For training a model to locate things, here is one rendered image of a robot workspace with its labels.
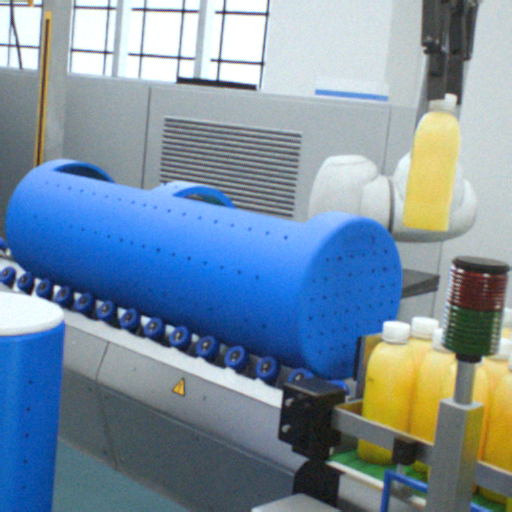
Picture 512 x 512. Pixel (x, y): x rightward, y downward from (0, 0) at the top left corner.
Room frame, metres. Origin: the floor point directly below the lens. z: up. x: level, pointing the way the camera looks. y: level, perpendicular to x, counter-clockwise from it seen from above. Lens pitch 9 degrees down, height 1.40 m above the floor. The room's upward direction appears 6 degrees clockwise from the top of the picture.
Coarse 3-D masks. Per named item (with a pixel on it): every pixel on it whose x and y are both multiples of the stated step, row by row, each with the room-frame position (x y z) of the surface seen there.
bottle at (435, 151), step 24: (432, 120) 1.47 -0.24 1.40; (456, 120) 1.48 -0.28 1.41; (432, 144) 1.46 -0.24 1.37; (456, 144) 1.47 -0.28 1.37; (432, 168) 1.46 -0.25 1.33; (456, 168) 1.48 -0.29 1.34; (408, 192) 1.48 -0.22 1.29; (432, 192) 1.45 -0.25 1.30; (408, 216) 1.47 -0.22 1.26; (432, 216) 1.45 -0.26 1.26
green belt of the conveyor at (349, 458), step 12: (336, 456) 1.38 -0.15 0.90; (348, 456) 1.39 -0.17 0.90; (360, 468) 1.34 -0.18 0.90; (372, 468) 1.35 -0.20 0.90; (384, 468) 1.35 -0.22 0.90; (396, 468) 1.36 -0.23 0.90; (408, 468) 1.36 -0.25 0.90; (420, 480) 1.32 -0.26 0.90; (480, 504) 1.25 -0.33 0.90; (492, 504) 1.26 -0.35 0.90
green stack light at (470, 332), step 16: (448, 304) 1.04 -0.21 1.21; (448, 320) 1.03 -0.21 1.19; (464, 320) 1.02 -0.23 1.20; (480, 320) 1.01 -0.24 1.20; (496, 320) 1.02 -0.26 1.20; (448, 336) 1.03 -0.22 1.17; (464, 336) 1.02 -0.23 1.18; (480, 336) 1.01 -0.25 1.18; (496, 336) 1.02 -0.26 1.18; (464, 352) 1.02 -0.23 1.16; (480, 352) 1.01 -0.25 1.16; (496, 352) 1.03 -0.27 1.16
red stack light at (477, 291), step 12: (456, 276) 1.03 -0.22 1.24; (468, 276) 1.02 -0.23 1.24; (480, 276) 1.02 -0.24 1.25; (492, 276) 1.02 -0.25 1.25; (504, 276) 1.02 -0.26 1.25; (456, 288) 1.03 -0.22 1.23; (468, 288) 1.02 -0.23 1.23; (480, 288) 1.02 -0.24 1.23; (492, 288) 1.02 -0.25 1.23; (504, 288) 1.03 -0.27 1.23; (456, 300) 1.03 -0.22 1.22; (468, 300) 1.02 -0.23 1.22; (480, 300) 1.02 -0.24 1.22; (492, 300) 1.02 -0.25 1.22; (504, 300) 1.03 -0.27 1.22
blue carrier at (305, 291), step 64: (64, 192) 2.02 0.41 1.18; (128, 192) 1.91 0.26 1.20; (192, 192) 1.88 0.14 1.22; (64, 256) 1.96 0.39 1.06; (128, 256) 1.81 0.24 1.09; (192, 256) 1.69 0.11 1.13; (256, 256) 1.60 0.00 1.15; (320, 256) 1.54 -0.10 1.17; (384, 256) 1.67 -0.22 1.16; (192, 320) 1.72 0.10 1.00; (256, 320) 1.58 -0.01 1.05; (320, 320) 1.56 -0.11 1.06; (384, 320) 1.68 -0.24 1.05
